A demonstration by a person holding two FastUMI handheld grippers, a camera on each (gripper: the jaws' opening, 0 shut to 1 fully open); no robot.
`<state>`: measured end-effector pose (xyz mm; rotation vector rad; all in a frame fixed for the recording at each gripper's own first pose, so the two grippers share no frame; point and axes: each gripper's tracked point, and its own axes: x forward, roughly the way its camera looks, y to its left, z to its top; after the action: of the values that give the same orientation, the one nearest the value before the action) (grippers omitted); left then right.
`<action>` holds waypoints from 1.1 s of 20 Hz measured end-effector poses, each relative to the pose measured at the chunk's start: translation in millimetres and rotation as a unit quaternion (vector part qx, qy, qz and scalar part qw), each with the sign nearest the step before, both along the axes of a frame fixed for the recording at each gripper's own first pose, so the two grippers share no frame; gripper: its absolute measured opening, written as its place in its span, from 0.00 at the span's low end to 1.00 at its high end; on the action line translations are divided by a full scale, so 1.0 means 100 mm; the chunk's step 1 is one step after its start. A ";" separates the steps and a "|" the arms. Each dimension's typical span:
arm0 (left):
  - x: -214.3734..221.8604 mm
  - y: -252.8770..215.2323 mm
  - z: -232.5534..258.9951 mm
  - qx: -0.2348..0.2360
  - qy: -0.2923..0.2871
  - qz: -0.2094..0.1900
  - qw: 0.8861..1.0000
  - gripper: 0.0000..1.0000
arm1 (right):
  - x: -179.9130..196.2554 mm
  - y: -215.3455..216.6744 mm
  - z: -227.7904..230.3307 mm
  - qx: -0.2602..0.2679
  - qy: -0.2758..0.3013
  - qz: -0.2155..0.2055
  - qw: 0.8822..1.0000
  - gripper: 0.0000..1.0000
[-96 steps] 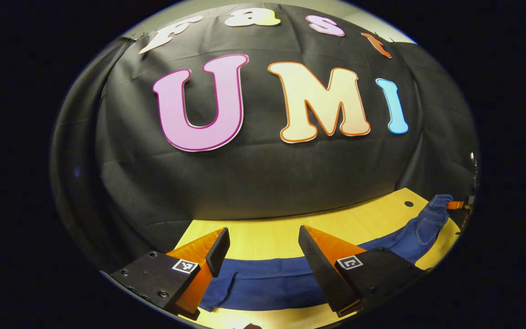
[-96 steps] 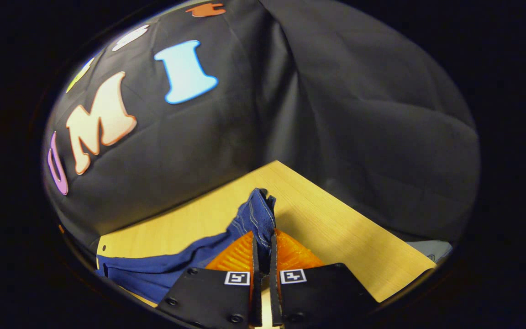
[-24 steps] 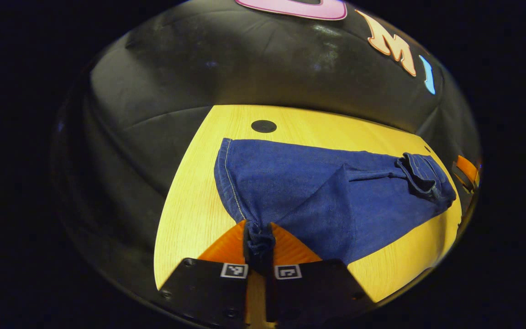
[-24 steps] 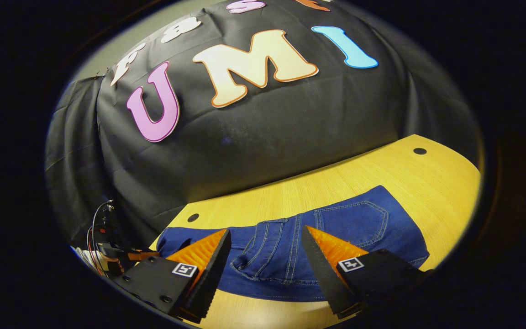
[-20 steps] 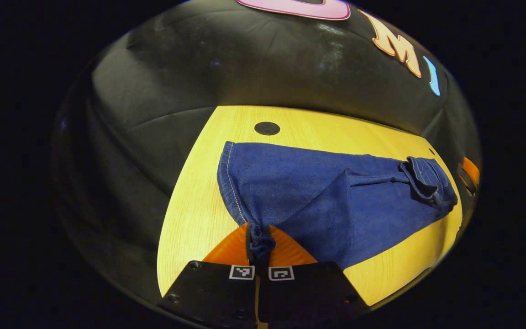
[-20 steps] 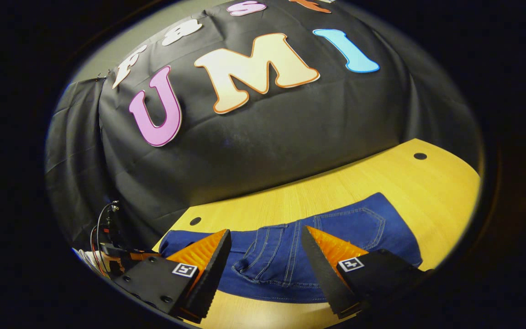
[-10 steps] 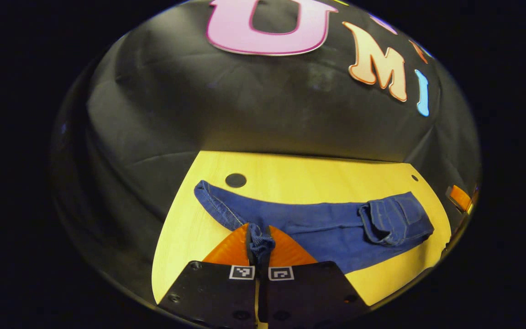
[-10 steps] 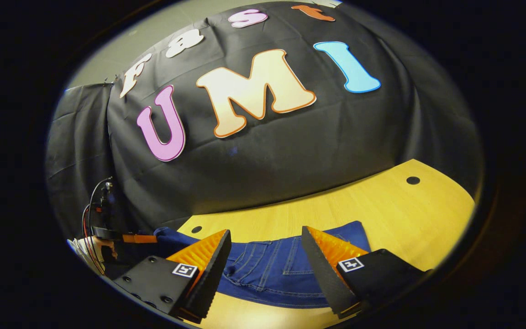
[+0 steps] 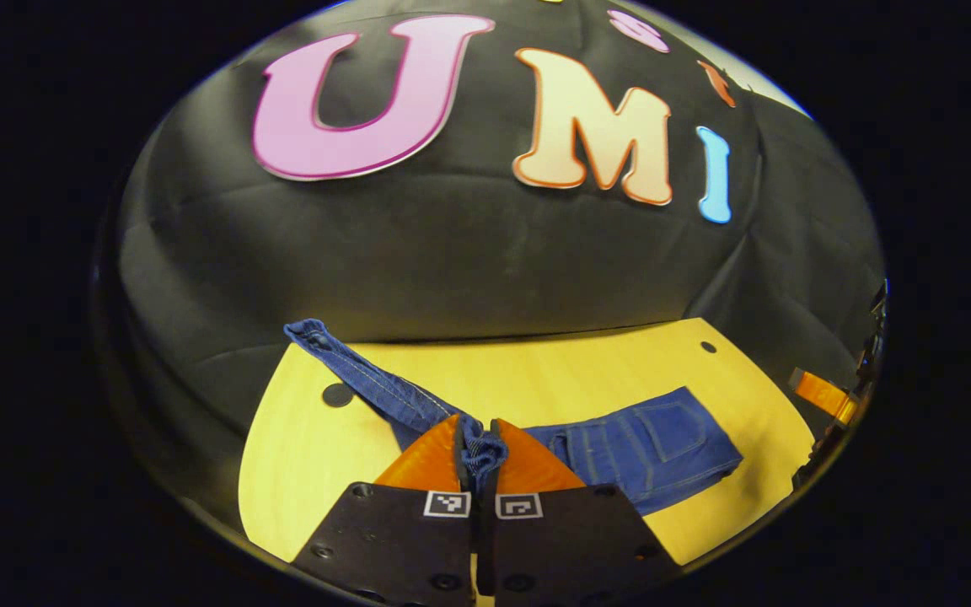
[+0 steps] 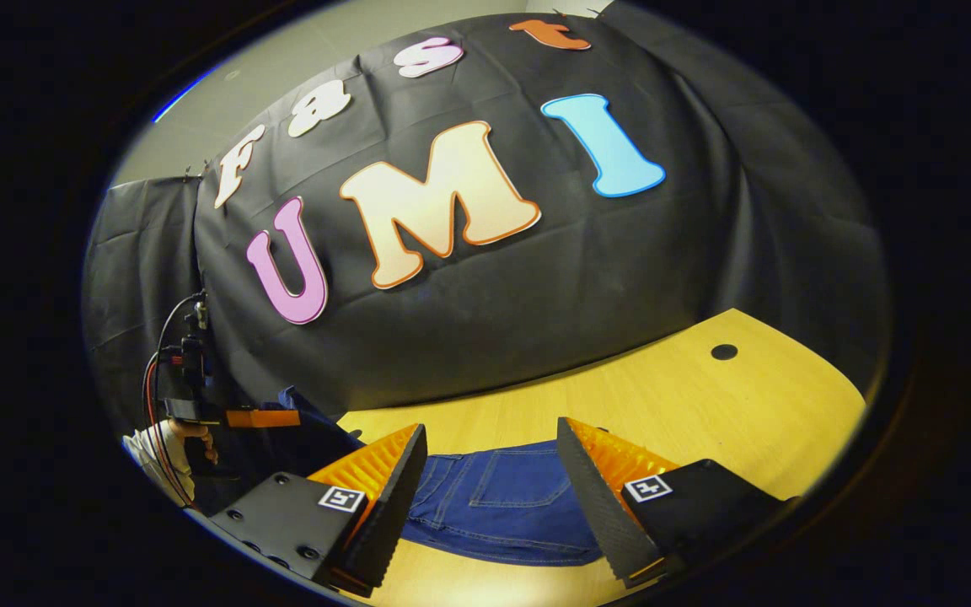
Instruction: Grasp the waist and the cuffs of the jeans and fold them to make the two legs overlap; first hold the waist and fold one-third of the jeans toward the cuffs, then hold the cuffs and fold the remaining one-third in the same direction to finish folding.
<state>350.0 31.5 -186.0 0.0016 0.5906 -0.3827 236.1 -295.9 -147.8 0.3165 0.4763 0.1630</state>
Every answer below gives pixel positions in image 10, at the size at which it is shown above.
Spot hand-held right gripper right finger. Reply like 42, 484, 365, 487
555, 416, 794, 589

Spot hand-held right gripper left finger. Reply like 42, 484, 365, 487
209, 423, 429, 598

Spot blue jeans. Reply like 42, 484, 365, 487
224, 385, 606, 567

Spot red and black cable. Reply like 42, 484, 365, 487
142, 291, 205, 511

